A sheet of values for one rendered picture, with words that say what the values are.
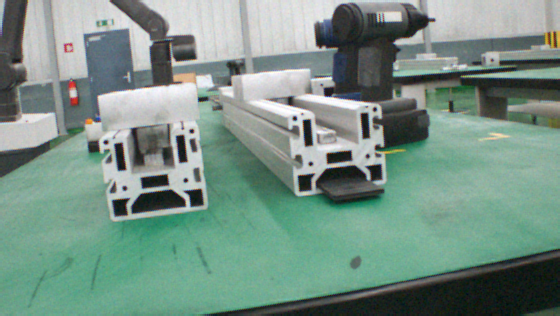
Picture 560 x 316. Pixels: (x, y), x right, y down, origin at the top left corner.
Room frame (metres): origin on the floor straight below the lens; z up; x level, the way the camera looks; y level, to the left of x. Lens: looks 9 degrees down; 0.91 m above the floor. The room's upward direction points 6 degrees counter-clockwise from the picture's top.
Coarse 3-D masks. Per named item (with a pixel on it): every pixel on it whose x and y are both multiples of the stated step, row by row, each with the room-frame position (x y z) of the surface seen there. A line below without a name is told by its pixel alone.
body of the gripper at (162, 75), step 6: (156, 66) 1.49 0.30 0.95; (162, 66) 1.49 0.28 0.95; (168, 66) 1.50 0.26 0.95; (156, 72) 1.49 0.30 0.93; (162, 72) 1.49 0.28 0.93; (168, 72) 1.50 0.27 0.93; (156, 78) 1.49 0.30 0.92; (162, 78) 1.49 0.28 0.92; (168, 78) 1.49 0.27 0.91; (156, 84) 1.48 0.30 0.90; (162, 84) 1.48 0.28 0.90; (168, 84) 1.49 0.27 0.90
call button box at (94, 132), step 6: (96, 120) 1.20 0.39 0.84; (90, 126) 1.15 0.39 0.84; (96, 126) 1.15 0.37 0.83; (90, 132) 1.15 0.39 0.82; (96, 132) 1.15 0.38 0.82; (102, 132) 1.16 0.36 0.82; (90, 138) 1.15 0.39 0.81; (96, 138) 1.15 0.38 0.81; (90, 144) 1.15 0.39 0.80; (96, 144) 1.15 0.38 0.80; (90, 150) 1.15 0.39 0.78; (96, 150) 1.15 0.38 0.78
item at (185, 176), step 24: (192, 120) 0.62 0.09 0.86; (120, 144) 0.60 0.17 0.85; (192, 144) 0.62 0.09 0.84; (120, 168) 0.56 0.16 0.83; (144, 168) 0.57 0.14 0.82; (168, 168) 0.56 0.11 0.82; (192, 168) 0.55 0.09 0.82; (120, 192) 0.54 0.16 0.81; (144, 192) 0.55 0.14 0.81; (168, 192) 0.63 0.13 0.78; (192, 192) 0.62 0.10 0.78; (120, 216) 0.54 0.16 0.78; (144, 216) 0.54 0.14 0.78
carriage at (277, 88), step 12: (264, 72) 1.05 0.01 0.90; (276, 72) 0.89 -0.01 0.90; (288, 72) 0.90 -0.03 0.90; (300, 72) 0.90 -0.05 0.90; (240, 84) 0.91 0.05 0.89; (252, 84) 0.89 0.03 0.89; (264, 84) 0.89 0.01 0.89; (276, 84) 0.89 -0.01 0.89; (288, 84) 0.90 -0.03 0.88; (300, 84) 0.90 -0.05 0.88; (240, 96) 0.93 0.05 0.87; (252, 96) 0.89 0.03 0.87; (264, 96) 0.89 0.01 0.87; (276, 96) 0.89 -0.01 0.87; (288, 96) 0.90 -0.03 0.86
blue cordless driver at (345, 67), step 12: (324, 24) 1.10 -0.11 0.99; (324, 36) 1.10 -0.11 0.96; (336, 36) 1.10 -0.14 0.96; (348, 48) 1.11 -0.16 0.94; (360, 48) 1.11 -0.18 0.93; (336, 60) 1.12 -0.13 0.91; (348, 60) 1.11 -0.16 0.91; (336, 72) 1.11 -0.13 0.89; (348, 72) 1.11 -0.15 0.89; (336, 84) 1.12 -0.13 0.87; (348, 84) 1.11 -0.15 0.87; (336, 96) 1.10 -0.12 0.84; (348, 96) 1.10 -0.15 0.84
